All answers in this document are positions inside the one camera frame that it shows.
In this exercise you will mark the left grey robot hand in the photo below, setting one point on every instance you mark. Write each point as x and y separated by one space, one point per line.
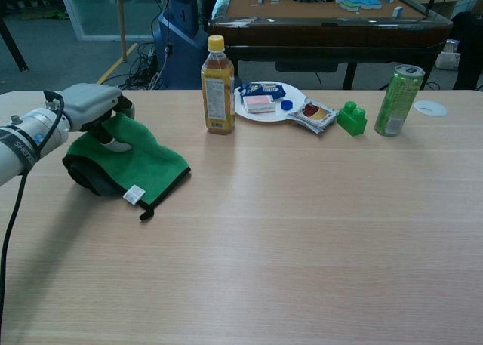
88 103

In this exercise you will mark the green microfiber cloth black trim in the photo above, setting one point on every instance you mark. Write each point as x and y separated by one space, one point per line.
139 160

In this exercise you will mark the blue robot base column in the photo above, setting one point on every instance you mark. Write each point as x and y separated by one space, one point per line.
179 35

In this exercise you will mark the wooden pole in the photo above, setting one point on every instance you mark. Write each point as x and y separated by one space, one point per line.
121 22

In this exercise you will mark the black table leg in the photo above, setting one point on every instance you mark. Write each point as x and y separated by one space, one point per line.
13 47

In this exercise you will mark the tea bottle yellow cap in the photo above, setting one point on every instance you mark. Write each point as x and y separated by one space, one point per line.
217 96

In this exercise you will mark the pink wrapped snack pack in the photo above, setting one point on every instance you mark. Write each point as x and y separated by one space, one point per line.
259 104

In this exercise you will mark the blue Oreo cookie packet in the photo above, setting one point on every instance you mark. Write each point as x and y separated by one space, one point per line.
262 90

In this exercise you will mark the white round plate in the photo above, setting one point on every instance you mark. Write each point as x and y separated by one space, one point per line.
264 114

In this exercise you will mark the blue bottle cap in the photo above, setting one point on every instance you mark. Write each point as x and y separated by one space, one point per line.
287 105

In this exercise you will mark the dark wood mahjong table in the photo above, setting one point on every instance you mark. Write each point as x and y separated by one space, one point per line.
328 31

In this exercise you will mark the green toy building block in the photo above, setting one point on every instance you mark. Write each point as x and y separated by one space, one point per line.
352 118

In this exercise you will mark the green drink can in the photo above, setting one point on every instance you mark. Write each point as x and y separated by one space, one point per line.
398 101

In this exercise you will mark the single blue mahjong tile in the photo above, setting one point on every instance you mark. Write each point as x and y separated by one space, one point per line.
397 11

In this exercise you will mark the white round table grommet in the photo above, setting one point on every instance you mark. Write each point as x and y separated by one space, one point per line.
430 107

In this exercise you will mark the white plastic basket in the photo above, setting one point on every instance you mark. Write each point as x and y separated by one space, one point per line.
450 56

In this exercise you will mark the black chair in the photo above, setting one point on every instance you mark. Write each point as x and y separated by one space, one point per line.
468 50

